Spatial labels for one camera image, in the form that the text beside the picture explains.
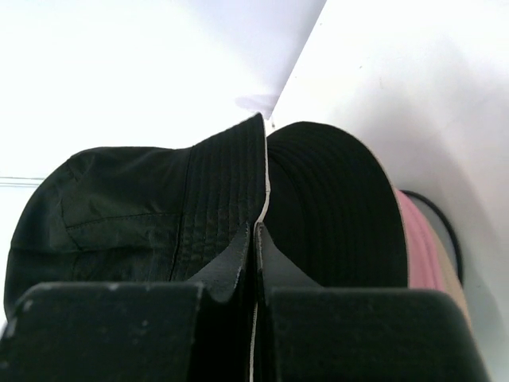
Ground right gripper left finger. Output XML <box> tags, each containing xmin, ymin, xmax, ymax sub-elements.
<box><xmin>1</xmin><ymin>226</ymin><xmax>251</xmax><ymax>381</ymax></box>

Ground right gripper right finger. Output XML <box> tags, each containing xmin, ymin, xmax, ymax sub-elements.
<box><xmin>254</xmin><ymin>225</ymin><xmax>490</xmax><ymax>381</ymax></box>

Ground black smiley bucket hat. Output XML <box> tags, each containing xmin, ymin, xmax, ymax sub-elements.
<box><xmin>4</xmin><ymin>115</ymin><xmax>267</xmax><ymax>317</ymax></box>

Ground black wire hat stand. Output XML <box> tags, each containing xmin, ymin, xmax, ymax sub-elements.
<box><xmin>402</xmin><ymin>189</ymin><xmax>464</xmax><ymax>286</ymax></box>

